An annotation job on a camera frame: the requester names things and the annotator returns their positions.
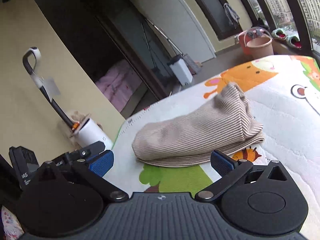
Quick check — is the beige fluffy item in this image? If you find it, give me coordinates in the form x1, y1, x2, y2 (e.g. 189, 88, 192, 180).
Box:
59, 109, 104, 145

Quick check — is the grey hanging cloth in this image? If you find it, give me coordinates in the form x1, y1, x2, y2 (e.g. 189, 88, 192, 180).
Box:
223, 3, 240, 29

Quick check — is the white bin with black lid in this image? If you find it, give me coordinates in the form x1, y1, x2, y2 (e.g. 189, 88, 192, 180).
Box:
167, 54, 193, 84

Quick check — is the cartoon printed bed mat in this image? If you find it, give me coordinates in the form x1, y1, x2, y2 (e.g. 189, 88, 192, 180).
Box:
110, 54, 320, 233

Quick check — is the dark framed glass door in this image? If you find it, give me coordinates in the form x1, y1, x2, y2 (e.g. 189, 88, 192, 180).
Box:
187, 0, 253, 41

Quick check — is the white lint roller black handle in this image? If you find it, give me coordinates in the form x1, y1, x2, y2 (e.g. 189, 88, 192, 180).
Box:
22, 47, 114, 153

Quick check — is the dark wardrobe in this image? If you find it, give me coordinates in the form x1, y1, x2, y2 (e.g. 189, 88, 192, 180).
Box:
26, 0, 170, 113

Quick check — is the pink plastic bucket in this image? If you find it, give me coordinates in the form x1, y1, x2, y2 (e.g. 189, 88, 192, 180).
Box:
246, 29, 274, 60

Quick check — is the floral cloth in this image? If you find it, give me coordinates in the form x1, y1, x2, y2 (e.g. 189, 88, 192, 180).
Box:
1, 205, 24, 240

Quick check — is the striped long-sleeve shirt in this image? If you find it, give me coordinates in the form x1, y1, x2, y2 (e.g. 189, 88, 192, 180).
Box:
132, 81, 265, 168

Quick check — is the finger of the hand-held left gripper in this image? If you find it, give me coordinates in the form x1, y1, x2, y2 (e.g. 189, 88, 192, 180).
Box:
54, 141, 105, 172

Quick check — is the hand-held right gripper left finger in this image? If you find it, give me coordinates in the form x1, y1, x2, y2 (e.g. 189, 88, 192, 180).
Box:
37, 150, 128, 202

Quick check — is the dark window frame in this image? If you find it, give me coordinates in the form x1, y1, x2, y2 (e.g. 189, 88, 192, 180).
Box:
229, 0, 320, 55

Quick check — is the pink quilt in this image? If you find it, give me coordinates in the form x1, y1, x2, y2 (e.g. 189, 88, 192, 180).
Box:
95, 59, 145, 113

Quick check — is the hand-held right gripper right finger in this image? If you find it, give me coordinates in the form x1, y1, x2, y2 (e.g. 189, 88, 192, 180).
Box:
195, 150, 288, 202

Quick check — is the red plastic bucket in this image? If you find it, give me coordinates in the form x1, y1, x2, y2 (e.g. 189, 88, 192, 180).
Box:
237, 31, 250, 55

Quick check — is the grey mop head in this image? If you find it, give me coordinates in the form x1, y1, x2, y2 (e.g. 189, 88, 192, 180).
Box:
184, 54, 201, 74

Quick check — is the white door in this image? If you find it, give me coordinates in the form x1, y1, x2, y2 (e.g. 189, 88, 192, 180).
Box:
140, 0, 216, 63

